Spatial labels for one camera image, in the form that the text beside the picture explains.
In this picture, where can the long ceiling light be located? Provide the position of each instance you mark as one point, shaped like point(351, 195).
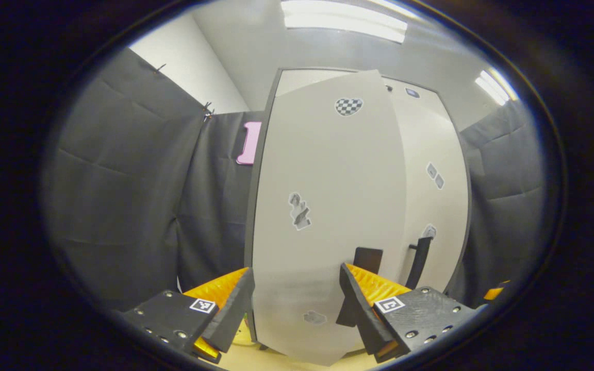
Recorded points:
point(343, 20)
point(495, 86)

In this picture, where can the black backdrop cloth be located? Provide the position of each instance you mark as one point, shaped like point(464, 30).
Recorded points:
point(508, 206)
point(121, 196)

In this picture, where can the white shoe cabinet door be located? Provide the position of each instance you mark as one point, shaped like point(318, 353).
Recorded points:
point(436, 206)
point(328, 165)

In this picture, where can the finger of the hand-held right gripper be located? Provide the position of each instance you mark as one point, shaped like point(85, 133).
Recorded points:
point(495, 292)

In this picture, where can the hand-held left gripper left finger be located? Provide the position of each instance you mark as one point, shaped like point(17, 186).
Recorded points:
point(230, 314)

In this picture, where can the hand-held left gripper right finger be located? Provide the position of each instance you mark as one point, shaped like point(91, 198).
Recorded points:
point(361, 314)

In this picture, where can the white shoe cabinet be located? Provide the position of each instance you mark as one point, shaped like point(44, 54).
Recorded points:
point(249, 242)

